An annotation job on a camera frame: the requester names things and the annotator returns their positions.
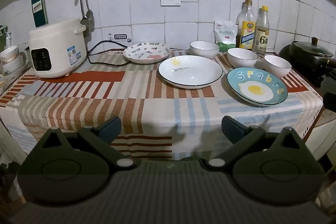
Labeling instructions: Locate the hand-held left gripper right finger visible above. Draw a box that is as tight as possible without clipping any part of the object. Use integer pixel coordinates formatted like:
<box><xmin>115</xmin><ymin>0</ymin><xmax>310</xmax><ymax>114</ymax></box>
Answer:
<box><xmin>203</xmin><ymin>116</ymin><xmax>313</xmax><ymax>171</ymax></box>

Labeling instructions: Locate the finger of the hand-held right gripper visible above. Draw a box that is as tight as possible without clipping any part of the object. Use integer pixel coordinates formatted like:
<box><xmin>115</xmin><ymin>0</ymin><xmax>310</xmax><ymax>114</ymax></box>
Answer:
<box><xmin>323</xmin><ymin>92</ymin><xmax>336</xmax><ymax>109</ymax></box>

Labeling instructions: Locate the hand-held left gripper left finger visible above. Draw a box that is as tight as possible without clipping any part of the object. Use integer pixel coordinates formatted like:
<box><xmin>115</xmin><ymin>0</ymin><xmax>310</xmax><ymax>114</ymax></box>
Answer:
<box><xmin>29</xmin><ymin>116</ymin><xmax>137</xmax><ymax>171</ymax></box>

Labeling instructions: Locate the blue plate with egg print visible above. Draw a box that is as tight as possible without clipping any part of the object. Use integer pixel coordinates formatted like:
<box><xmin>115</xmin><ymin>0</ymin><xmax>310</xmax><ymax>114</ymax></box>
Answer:
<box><xmin>227</xmin><ymin>67</ymin><xmax>288</xmax><ymax>106</ymax></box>

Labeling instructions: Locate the white ribbed bowl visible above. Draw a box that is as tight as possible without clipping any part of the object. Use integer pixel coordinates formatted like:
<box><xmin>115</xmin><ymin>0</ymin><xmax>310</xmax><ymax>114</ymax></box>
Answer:
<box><xmin>264</xmin><ymin>54</ymin><xmax>292</xmax><ymax>78</ymax></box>
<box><xmin>190</xmin><ymin>41</ymin><xmax>219</xmax><ymax>60</ymax></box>
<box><xmin>227</xmin><ymin>48</ymin><xmax>258</xmax><ymax>69</ymax></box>

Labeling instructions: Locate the white plate with sun print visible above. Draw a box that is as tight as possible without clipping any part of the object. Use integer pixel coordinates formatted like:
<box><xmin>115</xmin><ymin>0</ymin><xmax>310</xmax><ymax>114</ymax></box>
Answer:
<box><xmin>158</xmin><ymin>55</ymin><xmax>223</xmax><ymax>89</ymax></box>

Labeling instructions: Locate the patterned ceramic plate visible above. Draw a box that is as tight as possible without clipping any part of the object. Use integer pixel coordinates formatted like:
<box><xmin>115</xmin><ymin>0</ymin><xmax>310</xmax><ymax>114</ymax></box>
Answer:
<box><xmin>123</xmin><ymin>42</ymin><xmax>171</xmax><ymax>64</ymax></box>

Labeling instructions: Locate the striped tablecloth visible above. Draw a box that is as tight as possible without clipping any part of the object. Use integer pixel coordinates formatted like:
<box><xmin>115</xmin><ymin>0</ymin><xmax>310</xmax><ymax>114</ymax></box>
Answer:
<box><xmin>0</xmin><ymin>48</ymin><xmax>325</xmax><ymax>161</ymax></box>

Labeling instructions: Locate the black wok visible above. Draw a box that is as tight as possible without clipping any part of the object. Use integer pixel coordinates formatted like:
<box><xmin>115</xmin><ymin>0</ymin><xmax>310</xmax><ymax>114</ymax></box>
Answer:
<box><xmin>278</xmin><ymin>40</ymin><xmax>336</xmax><ymax>88</ymax></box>

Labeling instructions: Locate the glass pot lid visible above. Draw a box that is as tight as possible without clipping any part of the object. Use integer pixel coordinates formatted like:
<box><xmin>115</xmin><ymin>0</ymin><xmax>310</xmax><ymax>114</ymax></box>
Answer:
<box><xmin>292</xmin><ymin>37</ymin><xmax>334</xmax><ymax>58</ymax></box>

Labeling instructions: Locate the white and green salt bag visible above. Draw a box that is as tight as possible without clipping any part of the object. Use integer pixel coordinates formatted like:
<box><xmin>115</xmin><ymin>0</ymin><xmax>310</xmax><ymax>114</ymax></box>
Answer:
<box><xmin>214</xmin><ymin>20</ymin><xmax>237</xmax><ymax>53</ymax></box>

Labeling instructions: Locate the vinegar bottle yellow cap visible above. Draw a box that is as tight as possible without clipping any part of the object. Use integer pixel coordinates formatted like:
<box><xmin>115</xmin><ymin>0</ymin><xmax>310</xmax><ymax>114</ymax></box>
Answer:
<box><xmin>254</xmin><ymin>6</ymin><xmax>271</xmax><ymax>54</ymax></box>

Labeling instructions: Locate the white rice cooker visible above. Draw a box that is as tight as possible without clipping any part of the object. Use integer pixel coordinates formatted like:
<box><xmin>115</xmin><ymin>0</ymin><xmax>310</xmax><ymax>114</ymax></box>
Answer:
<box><xmin>28</xmin><ymin>18</ymin><xmax>88</xmax><ymax>79</ymax></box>

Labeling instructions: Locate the cooking wine bottle yellow label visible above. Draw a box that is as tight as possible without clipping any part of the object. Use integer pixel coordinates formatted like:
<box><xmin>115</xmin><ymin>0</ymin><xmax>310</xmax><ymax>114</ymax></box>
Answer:
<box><xmin>236</xmin><ymin>0</ymin><xmax>257</xmax><ymax>50</ymax></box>

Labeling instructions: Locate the dish tray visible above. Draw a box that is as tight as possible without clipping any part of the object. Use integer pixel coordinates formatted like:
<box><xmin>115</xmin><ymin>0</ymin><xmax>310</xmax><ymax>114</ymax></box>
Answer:
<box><xmin>0</xmin><ymin>61</ymin><xmax>32</xmax><ymax>88</ymax></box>

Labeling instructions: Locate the clear glass bottle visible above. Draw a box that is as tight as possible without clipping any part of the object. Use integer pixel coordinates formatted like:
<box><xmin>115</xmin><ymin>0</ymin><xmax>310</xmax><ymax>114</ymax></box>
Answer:
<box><xmin>235</xmin><ymin>2</ymin><xmax>246</xmax><ymax>28</ymax></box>

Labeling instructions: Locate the metal ladle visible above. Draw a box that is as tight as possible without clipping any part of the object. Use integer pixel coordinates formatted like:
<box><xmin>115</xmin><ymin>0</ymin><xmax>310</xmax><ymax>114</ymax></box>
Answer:
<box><xmin>83</xmin><ymin>0</ymin><xmax>95</xmax><ymax>30</ymax></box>

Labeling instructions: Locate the small patterned bowl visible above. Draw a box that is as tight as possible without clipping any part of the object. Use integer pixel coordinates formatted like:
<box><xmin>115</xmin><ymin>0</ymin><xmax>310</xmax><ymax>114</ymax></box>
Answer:
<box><xmin>0</xmin><ymin>55</ymin><xmax>24</xmax><ymax>74</ymax></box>
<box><xmin>0</xmin><ymin>46</ymin><xmax>19</xmax><ymax>59</ymax></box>

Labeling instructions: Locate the green container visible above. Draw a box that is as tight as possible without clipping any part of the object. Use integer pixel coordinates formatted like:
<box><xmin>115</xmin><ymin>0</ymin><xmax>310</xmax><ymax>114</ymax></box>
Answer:
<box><xmin>0</xmin><ymin>25</ymin><xmax>8</xmax><ymax>53</ymax></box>

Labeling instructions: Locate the blue and green grater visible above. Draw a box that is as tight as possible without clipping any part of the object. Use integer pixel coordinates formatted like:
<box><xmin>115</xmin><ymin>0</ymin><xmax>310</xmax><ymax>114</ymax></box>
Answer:
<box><xmin>30</xmin><ymin>0</ymin><xmax>49</xmax><ymax>28</ymax></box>

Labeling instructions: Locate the black rice cooker power cable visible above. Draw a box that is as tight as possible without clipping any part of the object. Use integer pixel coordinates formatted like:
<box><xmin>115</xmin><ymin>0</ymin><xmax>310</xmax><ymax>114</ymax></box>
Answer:
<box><xmin>87</xmin><ymin>40</ymin><xmax>132</xmax><ymax>67</ymax></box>

